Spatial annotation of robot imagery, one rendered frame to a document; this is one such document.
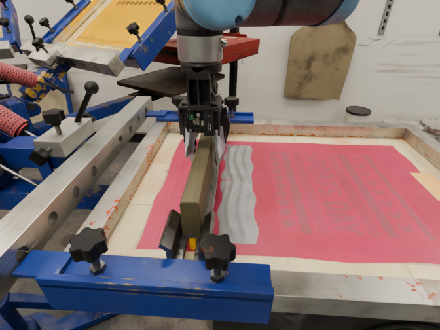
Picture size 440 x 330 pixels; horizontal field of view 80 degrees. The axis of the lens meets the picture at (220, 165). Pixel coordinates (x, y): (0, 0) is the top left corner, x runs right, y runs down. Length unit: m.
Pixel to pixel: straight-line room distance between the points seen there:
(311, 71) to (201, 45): 2.18
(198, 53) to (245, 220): 0.30
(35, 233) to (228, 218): 0.30
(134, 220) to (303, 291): 0.32
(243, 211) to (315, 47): 2.15
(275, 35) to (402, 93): 1.29
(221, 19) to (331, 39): 2.25
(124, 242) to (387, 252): 0.44
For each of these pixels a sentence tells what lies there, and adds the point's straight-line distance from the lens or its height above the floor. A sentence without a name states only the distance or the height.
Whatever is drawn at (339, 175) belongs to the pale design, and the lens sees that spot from 0.68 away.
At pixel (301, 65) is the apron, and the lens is 2.52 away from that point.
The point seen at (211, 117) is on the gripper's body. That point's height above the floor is 1.14.
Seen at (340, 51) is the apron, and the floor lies 0.95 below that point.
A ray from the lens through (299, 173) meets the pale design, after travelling 0.66.
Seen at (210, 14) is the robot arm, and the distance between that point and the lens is 0.32.
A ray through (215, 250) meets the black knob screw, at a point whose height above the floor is 1.06.
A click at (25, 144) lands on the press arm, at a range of 0.71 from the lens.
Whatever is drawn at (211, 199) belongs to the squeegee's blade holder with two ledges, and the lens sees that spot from 0.49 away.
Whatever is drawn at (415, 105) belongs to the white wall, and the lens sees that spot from 3.10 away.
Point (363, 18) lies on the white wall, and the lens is 2.68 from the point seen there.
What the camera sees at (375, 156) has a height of 0.96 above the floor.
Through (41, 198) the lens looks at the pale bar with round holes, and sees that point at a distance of 0.51.
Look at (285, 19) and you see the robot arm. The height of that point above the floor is 1.29.
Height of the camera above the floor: 1.31
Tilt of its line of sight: 32 degrees down
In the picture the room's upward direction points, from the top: straight up
